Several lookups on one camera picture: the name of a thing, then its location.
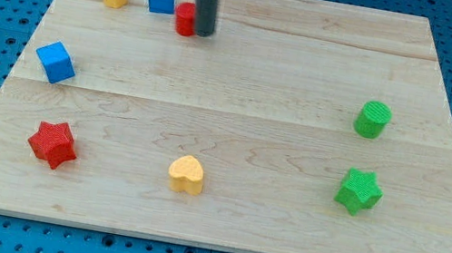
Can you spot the light wooden board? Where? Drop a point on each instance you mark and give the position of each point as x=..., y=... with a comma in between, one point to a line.
x=266, y=105

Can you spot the red cylinder block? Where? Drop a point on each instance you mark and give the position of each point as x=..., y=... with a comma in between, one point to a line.
x=184, y=19

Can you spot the red star block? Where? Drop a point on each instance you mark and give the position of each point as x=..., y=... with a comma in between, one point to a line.
x=53, y=143

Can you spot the blue cube block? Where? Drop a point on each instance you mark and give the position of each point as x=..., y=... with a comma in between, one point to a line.
x=56, y=61

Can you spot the yellow heart block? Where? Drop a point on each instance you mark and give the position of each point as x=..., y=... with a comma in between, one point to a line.
x=186, y=175

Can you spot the green cylinder block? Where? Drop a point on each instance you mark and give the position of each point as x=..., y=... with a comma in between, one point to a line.
x=372, y=119

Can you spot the green star block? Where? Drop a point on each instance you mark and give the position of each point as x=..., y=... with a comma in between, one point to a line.
x=358, y=190

